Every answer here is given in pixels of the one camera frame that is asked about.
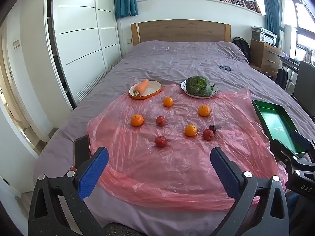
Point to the grey chair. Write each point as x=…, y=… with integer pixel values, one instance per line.
x=306, y=83

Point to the white dark-rimmed plate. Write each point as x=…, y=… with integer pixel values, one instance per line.
x=196, y=96

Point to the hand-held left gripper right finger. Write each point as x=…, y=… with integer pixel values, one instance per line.
x=225, y=174

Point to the green rectangular tray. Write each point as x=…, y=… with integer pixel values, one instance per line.
x=275, y=123

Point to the green leafy cabbage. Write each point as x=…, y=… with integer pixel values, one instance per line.
x=198, y=86

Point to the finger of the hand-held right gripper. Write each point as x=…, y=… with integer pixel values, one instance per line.
x=283, y=152
x=300, y=140

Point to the carrot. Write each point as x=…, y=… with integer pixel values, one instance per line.
x=141, y=87

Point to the red apple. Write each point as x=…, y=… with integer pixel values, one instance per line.
x=160, y=141
x=208, y=135
x=160, y=121

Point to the black backpack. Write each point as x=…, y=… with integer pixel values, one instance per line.
x=242, y=48

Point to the orange-rimmed oval plate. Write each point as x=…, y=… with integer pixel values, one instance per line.
x=153, y=89

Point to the wall light switch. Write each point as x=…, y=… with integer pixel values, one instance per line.
x=16, y=43

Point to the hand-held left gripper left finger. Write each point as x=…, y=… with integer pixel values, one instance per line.
x=94, y=172

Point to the pink plastic sheet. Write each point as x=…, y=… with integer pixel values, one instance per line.
x=172, y=172

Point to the wooden dresser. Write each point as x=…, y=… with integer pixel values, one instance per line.
x=265, y=56

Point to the orange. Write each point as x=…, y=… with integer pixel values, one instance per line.
x=190, y=130
x=204, y=110
x=168, y=101
x=137, y=120

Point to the wooden headboard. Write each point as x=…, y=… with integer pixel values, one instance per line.
x=182, y=30

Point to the white wardrobe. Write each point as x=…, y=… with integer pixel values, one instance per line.
x=81, y=41

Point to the dark smartphone with red case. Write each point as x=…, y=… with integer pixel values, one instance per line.
x=82, y=150

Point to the dark hanging bag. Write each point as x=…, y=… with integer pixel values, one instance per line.
x=281, y=77

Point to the dark purple plum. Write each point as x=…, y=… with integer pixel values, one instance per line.
x=212, y=127

